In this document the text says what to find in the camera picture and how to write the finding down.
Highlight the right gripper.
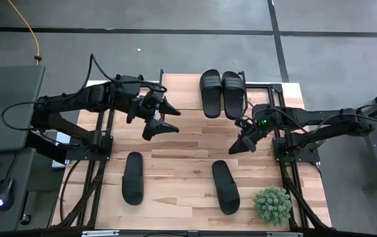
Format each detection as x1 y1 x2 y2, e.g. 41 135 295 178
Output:
228 117 262 155

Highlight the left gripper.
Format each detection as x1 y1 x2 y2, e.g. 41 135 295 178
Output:
125 90 182 142

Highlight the black rubber slide sandal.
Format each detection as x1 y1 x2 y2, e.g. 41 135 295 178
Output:
199 68 223 119
121 151 144 206
212 160 241 215
221 70 246 120

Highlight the wooden shelf with black legs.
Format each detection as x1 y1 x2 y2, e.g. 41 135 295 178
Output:
155 68 248 123

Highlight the large green artificial plant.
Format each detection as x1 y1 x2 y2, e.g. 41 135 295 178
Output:
253 186 293 226

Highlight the grey computer desk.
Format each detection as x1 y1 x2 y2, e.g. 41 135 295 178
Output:
0 149 64 233

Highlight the grey side table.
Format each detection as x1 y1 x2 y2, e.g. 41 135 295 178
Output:
0 65 46 153

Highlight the black computer mouse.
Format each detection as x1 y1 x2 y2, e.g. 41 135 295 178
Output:
0 178 15 211

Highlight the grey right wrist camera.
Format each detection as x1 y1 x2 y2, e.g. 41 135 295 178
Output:
242 135 257 153

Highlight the black aluminium frame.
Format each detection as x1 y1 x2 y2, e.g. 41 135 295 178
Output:
52 74 333 231

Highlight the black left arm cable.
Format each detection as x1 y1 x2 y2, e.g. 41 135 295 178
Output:
0 53 168 132

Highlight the silver metal bracket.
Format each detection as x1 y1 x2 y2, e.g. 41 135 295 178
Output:
82 230 120 237
266 232 303 237

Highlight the black cable loop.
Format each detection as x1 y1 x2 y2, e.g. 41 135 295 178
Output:
59 159 81 222

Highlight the yellow cable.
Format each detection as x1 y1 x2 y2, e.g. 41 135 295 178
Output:
7 0 42 65

